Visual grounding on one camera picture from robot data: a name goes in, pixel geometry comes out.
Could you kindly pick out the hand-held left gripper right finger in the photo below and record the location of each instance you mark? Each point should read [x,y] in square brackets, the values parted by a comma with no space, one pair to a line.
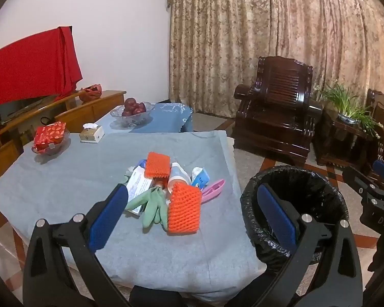
[276,217]

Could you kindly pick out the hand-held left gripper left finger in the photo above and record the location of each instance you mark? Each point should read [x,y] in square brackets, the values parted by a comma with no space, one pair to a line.
[110,217]

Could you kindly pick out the green glove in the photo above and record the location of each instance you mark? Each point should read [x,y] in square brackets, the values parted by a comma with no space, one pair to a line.
[150,204]

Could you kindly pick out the black lined trash bin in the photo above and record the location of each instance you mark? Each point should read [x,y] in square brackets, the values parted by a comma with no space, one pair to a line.
[310,192]

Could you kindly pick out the pink clip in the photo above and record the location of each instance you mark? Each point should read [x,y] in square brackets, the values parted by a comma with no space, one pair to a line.
[212,189]

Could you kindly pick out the small orange foam net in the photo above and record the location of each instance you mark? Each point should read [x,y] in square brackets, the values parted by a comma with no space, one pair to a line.
[156,164]

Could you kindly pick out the white cup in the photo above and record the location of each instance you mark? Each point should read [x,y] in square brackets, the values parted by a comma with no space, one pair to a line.
[177,176]

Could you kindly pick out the blue and white carton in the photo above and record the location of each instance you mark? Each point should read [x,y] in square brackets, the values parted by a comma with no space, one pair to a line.
[200,177]

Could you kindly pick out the dark wooden side table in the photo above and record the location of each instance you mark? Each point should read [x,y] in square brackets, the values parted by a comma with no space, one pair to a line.
[336,140]

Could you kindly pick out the grey tablecloth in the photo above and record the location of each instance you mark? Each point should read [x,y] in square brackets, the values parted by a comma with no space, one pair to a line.
[83,166]

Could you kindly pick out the potted green plant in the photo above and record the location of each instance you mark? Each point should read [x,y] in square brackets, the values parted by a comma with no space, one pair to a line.
[342,99]

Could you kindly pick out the tissue box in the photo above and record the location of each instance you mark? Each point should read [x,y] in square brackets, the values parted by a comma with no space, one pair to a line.
[91,133]

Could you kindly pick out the cream scalloped tablecloth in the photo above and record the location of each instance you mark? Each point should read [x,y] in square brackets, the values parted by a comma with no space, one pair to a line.
[231,142]

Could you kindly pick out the glass fruit bowl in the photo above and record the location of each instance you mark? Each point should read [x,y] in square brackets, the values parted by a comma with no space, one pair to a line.
[131,122]

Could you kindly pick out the red snack packet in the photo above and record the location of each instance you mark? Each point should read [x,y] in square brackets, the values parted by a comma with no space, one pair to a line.
[49,134]

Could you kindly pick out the red apple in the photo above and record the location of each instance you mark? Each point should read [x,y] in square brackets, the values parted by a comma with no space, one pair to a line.
[127,113]
[130,102]
[141,106]

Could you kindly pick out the wooden television cabinet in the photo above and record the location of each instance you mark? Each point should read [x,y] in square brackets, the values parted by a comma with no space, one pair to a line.
[83,108]

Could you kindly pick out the television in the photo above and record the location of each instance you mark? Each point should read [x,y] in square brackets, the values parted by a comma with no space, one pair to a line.
[16,108]

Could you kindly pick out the red cloth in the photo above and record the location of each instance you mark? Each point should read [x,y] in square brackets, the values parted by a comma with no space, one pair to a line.
[28,70]

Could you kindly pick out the patterned beige curtain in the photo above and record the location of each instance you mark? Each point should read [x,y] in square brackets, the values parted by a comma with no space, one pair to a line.
[243,38]

